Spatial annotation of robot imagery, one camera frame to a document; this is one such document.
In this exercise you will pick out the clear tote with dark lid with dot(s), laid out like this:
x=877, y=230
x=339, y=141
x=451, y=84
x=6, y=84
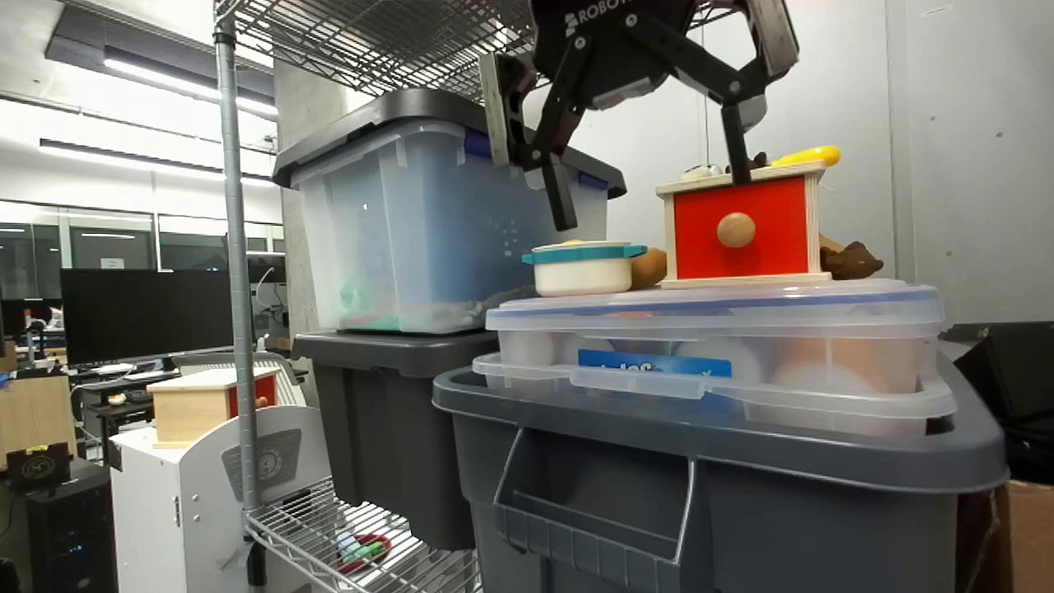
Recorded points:
x=415, y=231

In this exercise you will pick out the white toy cabinet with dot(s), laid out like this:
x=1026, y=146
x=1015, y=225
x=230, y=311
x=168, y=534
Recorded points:
x=167, y=516

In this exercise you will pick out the black computer tower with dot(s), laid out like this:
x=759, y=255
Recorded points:
x=66, y=532

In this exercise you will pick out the black computer monitor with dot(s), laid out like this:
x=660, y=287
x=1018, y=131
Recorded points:
x=142, y=313

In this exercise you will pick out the dark grey tote bin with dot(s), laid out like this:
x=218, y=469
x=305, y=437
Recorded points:
x=384, y=431

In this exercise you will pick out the red drawer with wooden knob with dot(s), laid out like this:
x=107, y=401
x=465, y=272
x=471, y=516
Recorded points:
x=702, y=235

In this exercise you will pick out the small pale wooden box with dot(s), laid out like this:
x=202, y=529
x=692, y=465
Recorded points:
x=185, y=412

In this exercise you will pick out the clear flat container blue rim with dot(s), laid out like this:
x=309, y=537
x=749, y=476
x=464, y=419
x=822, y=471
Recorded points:
x=834, y=330

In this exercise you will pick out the small green red toy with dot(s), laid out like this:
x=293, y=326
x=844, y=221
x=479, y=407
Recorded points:
x=357, y=548

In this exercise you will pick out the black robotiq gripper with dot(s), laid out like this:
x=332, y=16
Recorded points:
x=611, y=37

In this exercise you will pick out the clear flat storage container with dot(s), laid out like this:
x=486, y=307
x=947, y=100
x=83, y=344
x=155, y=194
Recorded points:
x=857, y=412

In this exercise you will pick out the dark brown toy food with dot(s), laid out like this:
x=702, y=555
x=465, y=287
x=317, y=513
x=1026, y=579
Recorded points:
x=851, y=262

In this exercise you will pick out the brown cardboard box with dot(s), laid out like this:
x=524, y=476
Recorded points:
x=1033, y=537

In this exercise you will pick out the yellow toy food piece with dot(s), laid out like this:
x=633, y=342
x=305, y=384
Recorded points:
x=812, y=155

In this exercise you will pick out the tan wooden crate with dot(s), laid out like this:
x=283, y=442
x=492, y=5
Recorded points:
x=33, y=412

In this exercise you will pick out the long ceiling light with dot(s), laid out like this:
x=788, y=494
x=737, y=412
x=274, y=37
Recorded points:
x=185, y=88
x=167, y=155

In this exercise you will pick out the red wooden box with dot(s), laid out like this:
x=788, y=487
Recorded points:
x=816, y=225

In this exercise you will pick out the light brown toy food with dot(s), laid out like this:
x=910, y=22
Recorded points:
x=650, y=269

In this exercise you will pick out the large grey tote bin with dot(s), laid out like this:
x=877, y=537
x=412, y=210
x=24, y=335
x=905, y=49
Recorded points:
x=770, y=529

